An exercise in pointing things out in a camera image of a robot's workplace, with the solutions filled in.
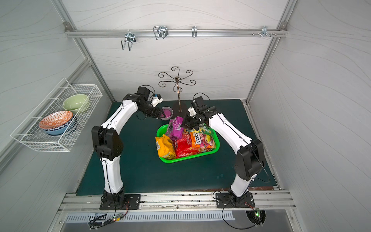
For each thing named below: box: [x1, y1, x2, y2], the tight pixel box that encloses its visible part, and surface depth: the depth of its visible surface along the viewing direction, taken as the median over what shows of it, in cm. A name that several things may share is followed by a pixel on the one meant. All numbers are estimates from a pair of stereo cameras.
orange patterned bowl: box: [39, 110, 73, 130], surface depth 64 cm
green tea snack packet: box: [198, 123, 218, 139], surface depth 92 cm
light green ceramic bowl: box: [62, 93, 90, 114], surface depth 73 cm
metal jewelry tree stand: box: [157, 66, 197, 113], surface depth 92 cm
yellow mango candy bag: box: [155, 133, 177, 160], surface depth 81 cm
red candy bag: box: [174, 132, 202, 159], surface depth 86 cm
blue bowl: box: [42, 117, 76, 136], surface depth 59 cm
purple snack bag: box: [166, 116, 185, 140], surface depth 84 cm
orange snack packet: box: [190, 130, 216, 151], surface depth 88 cm
